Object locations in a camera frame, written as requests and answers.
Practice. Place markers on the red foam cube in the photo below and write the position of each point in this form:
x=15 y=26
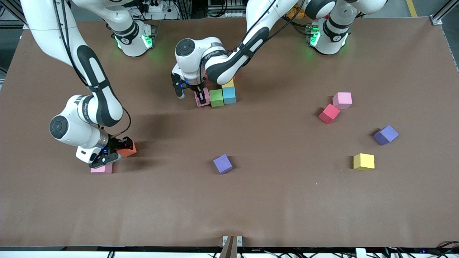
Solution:
x=329 y=114

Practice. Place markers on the yellow foam cube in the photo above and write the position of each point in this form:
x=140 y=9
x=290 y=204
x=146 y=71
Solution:
x=228 y=84
x=364 y=162

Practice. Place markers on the green foam cube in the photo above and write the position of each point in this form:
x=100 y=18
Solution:
x=216 y=98

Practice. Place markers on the white power strip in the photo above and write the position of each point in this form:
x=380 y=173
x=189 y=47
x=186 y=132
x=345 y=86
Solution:
x=157 y=9

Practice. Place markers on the orange fruit net bag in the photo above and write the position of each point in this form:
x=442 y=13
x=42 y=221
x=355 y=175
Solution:
x=297 y=13

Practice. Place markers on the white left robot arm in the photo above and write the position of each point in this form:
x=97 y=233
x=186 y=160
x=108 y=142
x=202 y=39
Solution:
x=200 y=57

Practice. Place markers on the pink foam cube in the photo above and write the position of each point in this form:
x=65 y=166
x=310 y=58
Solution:
x=104 y=170
x=208 y=94
x=342 y=101

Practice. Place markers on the orange foam cube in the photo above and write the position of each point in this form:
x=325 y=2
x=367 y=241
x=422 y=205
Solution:
x=128 y=152

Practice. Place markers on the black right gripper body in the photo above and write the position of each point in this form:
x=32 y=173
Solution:
x=116 y=144

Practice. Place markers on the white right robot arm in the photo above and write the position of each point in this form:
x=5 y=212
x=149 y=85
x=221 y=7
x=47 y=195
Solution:
x=82 y=118

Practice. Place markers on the white plastic box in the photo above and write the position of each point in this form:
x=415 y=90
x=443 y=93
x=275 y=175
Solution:
x=360 y=253

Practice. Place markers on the white equipment rack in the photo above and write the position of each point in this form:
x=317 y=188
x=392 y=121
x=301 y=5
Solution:
x=229 y=13

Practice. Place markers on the blue foam cube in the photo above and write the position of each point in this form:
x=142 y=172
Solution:
x=229 y=95

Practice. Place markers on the metal table edge bracket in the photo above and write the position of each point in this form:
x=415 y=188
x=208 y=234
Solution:
x=225 y=240

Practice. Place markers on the purple foam cube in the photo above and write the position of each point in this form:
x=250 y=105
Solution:
x=222 y=164
x=386 y=135

